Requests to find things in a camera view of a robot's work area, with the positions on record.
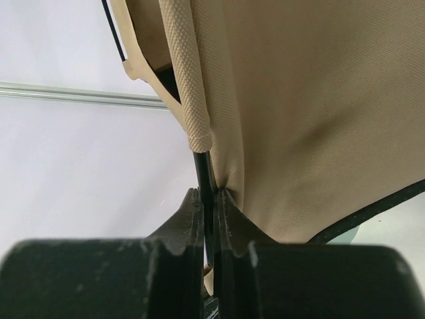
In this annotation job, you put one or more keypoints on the beige pet tent fabric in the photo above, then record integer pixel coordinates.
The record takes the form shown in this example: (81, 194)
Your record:
(310, 110)

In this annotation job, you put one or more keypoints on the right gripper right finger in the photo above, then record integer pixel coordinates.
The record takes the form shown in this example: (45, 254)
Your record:
(256, 277)

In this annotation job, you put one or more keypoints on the left aluminium frame post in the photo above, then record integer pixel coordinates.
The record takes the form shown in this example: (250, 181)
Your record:
(36, 92)

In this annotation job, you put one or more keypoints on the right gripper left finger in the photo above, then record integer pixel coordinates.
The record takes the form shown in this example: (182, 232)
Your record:
(160, 276)

